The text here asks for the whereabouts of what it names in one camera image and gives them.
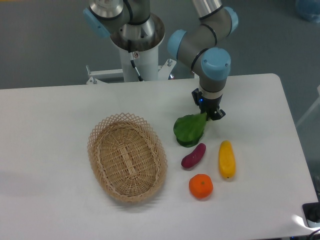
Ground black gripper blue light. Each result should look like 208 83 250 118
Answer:
191 88 226 121

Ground green bok choy vegetable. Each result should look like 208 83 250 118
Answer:
173 113 207 148

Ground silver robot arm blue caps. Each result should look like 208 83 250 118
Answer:
83 0 239 120

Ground purple sweet potato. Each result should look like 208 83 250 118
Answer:
181 143 207 169

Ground yellow squash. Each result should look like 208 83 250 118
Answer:
218 140 236 179

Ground orange tangerine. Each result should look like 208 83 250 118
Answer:
188 174 214 199

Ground oval woven wicker basket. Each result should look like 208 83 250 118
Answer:
87 113 168 203

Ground black device at table corner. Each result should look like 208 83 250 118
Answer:
302 202 320 228

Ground white metal base frame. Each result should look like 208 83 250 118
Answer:
85 58 198 85

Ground black cable on pedestal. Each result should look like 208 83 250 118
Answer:
127 39 145 82

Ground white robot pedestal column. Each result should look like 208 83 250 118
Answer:
118 46 159 83

